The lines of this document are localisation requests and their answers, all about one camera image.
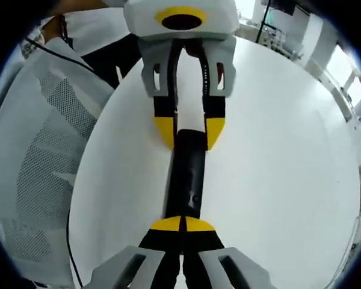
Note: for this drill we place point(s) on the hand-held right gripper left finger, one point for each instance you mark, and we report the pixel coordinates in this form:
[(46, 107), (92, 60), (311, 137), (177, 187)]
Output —
[(156, 259)]

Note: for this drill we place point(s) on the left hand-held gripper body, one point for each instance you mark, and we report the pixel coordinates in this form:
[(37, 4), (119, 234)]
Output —
[(144, 18)]

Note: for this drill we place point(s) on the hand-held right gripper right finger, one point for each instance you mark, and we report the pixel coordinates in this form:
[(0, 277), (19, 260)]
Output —
[(204, 256)]

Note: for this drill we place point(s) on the black remote control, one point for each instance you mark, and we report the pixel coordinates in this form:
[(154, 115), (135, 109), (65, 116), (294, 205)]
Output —
[(186, 168)]

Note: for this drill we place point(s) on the person's white shirt torso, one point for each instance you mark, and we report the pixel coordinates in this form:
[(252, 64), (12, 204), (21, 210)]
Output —
[(99, 27)]

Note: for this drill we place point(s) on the black stand pole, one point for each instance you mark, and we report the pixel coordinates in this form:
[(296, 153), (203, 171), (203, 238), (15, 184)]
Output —
[(263, 24)]

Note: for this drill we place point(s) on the white mesh chair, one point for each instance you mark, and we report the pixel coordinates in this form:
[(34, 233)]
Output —
[(42, 144)]

